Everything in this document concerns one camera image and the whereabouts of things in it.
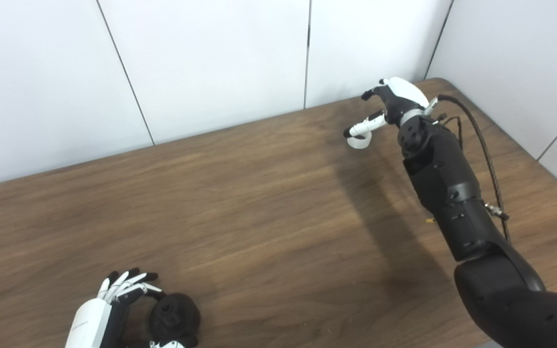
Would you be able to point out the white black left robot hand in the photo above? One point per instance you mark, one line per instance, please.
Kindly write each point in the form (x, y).
(90, 321)

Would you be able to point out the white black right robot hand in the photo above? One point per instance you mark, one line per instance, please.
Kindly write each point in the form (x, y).
(404, 94)

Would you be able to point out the round black gear part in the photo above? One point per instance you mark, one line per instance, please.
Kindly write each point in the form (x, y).
(177, 314)

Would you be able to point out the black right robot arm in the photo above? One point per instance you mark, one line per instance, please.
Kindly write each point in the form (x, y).
(452, 193)

